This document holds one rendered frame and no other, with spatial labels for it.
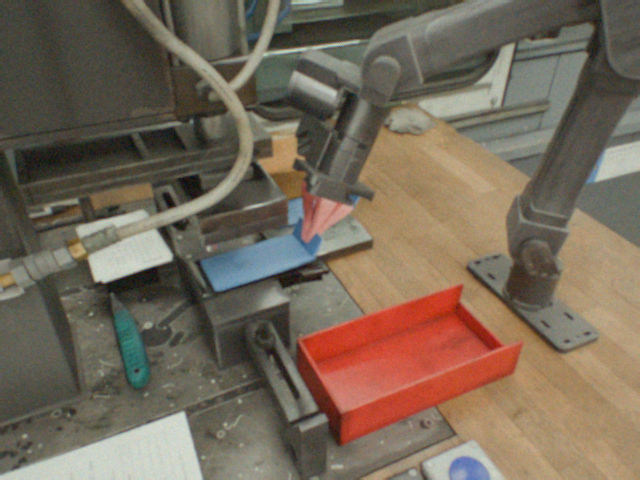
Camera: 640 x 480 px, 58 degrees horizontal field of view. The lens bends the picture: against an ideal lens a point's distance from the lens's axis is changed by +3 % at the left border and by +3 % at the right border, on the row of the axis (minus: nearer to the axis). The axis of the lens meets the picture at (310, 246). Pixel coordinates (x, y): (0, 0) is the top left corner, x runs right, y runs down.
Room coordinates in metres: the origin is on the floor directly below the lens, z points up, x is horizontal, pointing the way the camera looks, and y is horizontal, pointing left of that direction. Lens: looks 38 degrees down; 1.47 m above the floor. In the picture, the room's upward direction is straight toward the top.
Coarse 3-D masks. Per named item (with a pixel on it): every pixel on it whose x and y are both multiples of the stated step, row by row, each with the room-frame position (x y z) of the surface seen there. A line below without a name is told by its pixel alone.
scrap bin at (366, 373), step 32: (448, 288) 0.57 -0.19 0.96; (352, 320) 0.51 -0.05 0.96; (384, 320) 0.52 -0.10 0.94; (416, 320) 0.55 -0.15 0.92; (448, 320) 0.56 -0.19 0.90; (480, 320) 0.54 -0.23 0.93; (320, 352) 0.48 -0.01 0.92; (352, 352) 0.50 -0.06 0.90; (384, 352) 0.50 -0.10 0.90; (416, 352) 0.50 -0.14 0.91; (448, 352) 0.50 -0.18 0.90; (480, 352) 0.50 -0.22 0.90; (512, 352) 0.47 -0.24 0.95; (320, 384) 0.41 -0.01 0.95; (352, 384) 0.45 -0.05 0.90; (384, 384) 0.45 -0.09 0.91; (416, 384) 0.41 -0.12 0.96; (448, 384) 0.43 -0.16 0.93; (480, 384) 0.45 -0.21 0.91; (352, 416) 0.37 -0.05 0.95; (384, 416) 0.39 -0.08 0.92
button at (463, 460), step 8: (464, 456) 0.33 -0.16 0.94; (456, 464) 0.32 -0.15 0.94; (464, 464) 0.32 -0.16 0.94; (472, 464) 0.32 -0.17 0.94; (480, 464) 0.33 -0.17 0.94; (456, 472) 0.32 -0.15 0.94; (464, 472) 0.32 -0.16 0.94; (472, 472) 0.32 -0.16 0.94; (480, 472) 0.32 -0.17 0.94; (488, 472) 0.32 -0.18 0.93
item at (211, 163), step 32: (160, 128) 0.59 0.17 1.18; (192, 128) 0.59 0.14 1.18; (224, 128) 0.58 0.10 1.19; (256, 128) 0.60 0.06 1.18; (32, 160) 0.54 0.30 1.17; (64, 160) 0.54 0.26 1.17; (96, 160) 0.54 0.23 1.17; (128, 160) 0.54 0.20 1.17; (160, 160) 0.52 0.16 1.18; (192, 160) 0.53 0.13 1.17; (224, 160) 0.55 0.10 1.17; (256, 160) 0.56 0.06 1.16; (32, 192) 0.47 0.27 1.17; (64, 192) 0.48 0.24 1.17; (96, 192) 0.49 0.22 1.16; (192, 192) 0.52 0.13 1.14; (256, 192) 0.52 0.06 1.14; (192, 224) 0.50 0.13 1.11; (224, 224) 0.48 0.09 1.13; (256, 224) 0.49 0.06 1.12; (288, 224) 0.51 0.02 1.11
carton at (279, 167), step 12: (276, 144) 0.98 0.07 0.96; (288, 144) 0.99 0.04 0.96; (276, 156) 0.98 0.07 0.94; (288, 156) 0.99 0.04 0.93; (264, 168) 0.97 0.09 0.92; (276, 168) 0.98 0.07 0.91; (288, 168) 0.99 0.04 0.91; (276, 180) 0.86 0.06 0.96; (288, 180) 0.87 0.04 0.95; (300, 180) 0.88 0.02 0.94; (288, 192) 0.87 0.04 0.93; (300, 192) 0.88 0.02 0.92
